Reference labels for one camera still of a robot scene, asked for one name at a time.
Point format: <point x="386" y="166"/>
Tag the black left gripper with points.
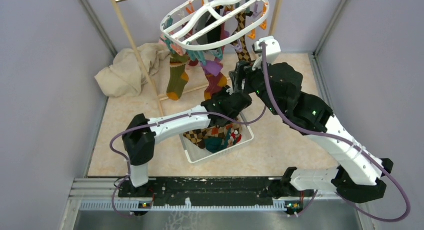
<point x="223" y="91"/>

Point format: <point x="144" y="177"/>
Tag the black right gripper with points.
<point x="243" y="70"/>

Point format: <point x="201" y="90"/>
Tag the brown beige argyle sock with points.
<point x="221" y="132"/>

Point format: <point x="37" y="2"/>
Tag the dark teal sock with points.
<point x="215" y="144"/>

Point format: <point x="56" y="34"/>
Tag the red sock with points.
<point x="235" y="137"/>

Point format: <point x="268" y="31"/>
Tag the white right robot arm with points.
<point x="358" y="176"/>

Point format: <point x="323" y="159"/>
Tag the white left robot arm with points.
<point x="144" y="133"/>

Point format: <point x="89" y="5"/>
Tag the white oval clip hanger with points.
<point x="189" y="25"/>

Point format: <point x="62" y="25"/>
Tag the thin brown argyle sock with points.
<point x="242" y="52"/>

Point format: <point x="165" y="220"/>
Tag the olive green orange sock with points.
<point x="178" y="76"/>

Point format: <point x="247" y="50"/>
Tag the white plastic basket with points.
<point x="197" y="156"/>

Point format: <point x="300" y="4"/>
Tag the black sock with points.
<point x="214" y="34"/>

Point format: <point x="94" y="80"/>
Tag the beige crumpled cloth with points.
<point x="124" y="76"/>

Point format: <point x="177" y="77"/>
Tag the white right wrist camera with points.
<point x="268" y="47"/>

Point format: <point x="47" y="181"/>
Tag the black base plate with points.
<point x="213" y="191"/>

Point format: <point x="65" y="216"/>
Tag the aluminium front rail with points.
<point x="102" y="194"/>

